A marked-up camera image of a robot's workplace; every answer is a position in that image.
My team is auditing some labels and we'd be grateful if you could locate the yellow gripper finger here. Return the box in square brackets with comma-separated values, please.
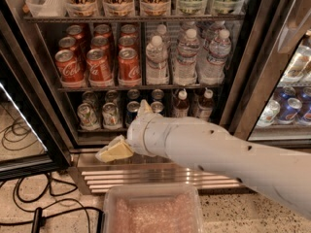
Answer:
[95, 135, 134, 163]
[137, 99, 153, 117]

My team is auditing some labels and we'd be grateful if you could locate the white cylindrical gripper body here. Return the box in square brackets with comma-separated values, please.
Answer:
[126, 113, 172, 157]

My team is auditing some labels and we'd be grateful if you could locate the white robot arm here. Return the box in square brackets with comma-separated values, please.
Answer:
[96, 101, 311, 219]

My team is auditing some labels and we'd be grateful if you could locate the front right pepsi can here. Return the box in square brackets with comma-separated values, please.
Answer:
[151, 101, 165, 116]

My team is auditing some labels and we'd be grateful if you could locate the pepsi can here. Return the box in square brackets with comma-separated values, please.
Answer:
[151, 101, 165, 116]
[125, 101, 140, 126]

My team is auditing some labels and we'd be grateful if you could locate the front left pepsi can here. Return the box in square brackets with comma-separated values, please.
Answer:
[125, 101, 140, 126]

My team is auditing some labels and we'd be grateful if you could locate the green soda can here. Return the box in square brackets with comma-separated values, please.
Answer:
[102, 102, 121, 129]
[77, 103, 100, 131]

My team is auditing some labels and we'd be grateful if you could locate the front left green soda can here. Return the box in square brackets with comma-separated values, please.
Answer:
[77, 103, 100, 131]

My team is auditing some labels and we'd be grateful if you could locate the second row right coke can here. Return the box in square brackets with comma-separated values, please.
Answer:
[118, 36, 137, 50]

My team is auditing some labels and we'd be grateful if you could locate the second row coke can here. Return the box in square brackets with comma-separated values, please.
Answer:
[58, 36, 80, 55]
[90, 36, 110, 50]
[118, 36, 137, 50]

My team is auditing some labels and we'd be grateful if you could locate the second row middle coke can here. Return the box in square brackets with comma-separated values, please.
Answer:
[90, 36, 110, 50]

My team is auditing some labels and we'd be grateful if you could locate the open glass fridge door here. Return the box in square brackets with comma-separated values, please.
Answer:
[0, 50, 69, 182]

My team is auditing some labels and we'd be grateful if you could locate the second row left coke can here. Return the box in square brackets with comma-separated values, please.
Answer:
[58, 36, 80, 55]

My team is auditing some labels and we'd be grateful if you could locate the stainless steel fridge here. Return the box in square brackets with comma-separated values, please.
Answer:
[1, 0, 311, 194]

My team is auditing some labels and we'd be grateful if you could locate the gold can top shelf right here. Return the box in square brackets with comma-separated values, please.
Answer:
[140, 0, 171, 17]

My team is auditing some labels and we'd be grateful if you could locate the gold can top shelf middle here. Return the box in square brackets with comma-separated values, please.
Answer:
[103, 0, 134, 17]

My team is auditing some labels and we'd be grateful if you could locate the empty clear shelf tray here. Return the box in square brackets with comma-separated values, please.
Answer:
[26, 0, 66, 17]

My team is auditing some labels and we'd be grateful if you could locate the left brown tea bottle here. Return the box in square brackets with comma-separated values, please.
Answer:
[172, 90, 190, 117]

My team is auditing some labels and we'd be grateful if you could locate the brown tea bottle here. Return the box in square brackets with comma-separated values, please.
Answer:
[172, 90, 190, 117]
[192, 88, 215, 121]

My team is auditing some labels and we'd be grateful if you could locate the front left water bottle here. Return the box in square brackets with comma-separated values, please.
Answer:
[146, 35, 168, 84]

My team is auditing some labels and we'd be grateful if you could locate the water bottle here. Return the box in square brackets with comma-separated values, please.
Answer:
[197, 29, 231, 84]
[146, 35, 168, 84]
[173, 29, 200, 85]

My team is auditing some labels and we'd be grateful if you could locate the front middle water bottle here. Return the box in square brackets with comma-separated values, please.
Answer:
[173, 29, 200, 85]

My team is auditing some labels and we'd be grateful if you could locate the clear plastic bin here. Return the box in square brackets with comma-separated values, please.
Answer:
[102, 183, 204, 233]

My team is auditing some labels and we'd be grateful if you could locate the right brown tea bottle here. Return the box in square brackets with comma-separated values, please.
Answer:
[192, 88, 215, 121]

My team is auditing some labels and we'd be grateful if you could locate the front right water bottle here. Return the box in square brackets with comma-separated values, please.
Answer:
[197, 29, 231, 84]

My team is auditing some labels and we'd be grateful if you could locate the black floor cable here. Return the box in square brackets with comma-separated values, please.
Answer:
[0, 172, 104, 233]

